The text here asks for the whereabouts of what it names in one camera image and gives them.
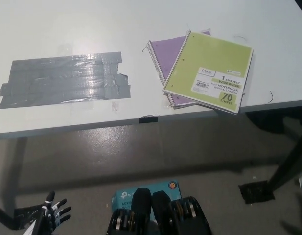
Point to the teal TP-Link box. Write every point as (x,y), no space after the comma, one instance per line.
(121,199)

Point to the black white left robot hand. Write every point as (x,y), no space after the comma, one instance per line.
(55,211)

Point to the small black tape strip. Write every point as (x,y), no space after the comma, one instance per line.
(149,119)

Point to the black floor tape patch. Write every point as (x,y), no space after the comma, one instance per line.
(256,193)
(26,215)

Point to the black robot body blocks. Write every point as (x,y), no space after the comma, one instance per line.
(165,215)

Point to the purple spiral notebook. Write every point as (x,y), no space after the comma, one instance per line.
(164,50)

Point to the grey duct tape patch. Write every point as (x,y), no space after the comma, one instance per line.
(62,80)

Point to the green Mead spiral notebook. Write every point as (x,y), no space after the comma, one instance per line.
(209,56)

